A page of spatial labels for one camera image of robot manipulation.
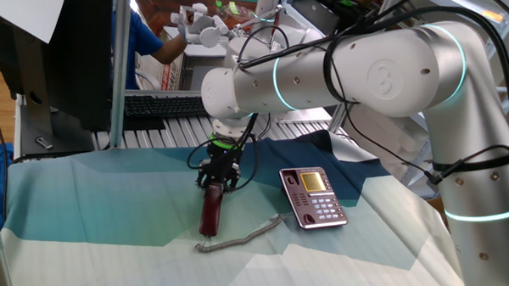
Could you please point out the person in blue shirt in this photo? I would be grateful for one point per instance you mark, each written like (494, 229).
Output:
(142, 36)

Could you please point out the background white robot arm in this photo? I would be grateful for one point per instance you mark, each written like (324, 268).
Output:
(266, 2)

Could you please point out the white foam packing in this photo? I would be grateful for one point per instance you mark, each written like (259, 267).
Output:
(390, 134)

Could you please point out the maroon telephone base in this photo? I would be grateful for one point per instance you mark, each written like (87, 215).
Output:
(311, 200)

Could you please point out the grey metal cabinet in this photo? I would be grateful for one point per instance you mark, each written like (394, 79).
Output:
(193, 77)

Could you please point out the brown cardboard box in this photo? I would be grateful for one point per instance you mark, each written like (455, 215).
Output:
(436, 206)

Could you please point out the black computer keyboard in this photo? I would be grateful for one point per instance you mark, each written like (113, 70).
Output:
(164, 107)

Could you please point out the grey monitor stand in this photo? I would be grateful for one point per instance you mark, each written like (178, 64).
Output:
(63, 137)

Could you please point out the black computer monitor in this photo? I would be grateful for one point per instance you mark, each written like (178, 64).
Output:
(77, 60)

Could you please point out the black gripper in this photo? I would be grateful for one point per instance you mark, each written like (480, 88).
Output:
(221, 159)

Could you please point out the green sticky note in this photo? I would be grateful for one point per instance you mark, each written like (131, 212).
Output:
(233, 8)

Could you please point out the dark grey box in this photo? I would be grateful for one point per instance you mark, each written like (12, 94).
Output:
(318, 15)

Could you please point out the white curved chair part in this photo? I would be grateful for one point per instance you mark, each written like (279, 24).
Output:
(150, 78)

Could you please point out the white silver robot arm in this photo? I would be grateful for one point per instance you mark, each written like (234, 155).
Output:
(362, 71)

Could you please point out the white paper sheet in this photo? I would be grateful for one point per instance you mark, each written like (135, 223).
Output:
(25, 15)

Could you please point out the bare person forearm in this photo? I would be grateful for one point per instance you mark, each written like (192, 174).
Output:
(170, 50)

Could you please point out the maroon telephone handset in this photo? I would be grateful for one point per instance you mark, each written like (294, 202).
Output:
(210, 212)

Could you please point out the silver usb stick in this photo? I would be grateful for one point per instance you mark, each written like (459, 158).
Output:
(43, 143)

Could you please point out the white box with red print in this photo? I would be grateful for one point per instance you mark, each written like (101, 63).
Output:
(169, 80)

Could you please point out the blue green white tablecloth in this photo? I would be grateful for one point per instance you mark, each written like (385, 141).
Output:
(112, 199)

